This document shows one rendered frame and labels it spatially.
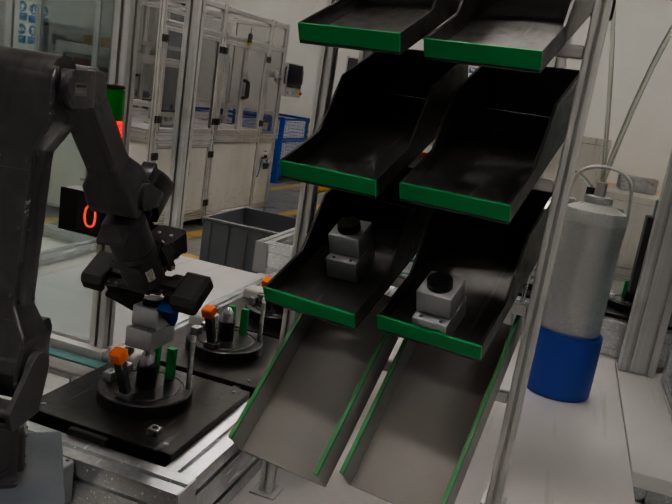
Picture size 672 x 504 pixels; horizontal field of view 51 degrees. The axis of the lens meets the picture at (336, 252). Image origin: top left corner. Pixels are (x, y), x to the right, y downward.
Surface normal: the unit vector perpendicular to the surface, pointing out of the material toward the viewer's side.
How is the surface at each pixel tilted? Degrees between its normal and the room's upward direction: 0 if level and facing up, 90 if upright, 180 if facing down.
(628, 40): 90
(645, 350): 90
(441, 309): 115
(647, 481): 90
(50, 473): 0
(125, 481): 90
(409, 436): 45
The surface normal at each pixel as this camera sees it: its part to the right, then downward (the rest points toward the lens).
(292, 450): -0.23, -0.59
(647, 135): -0.39, 0.14
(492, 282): -0.07, -0.82
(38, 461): 0.15, -0.97
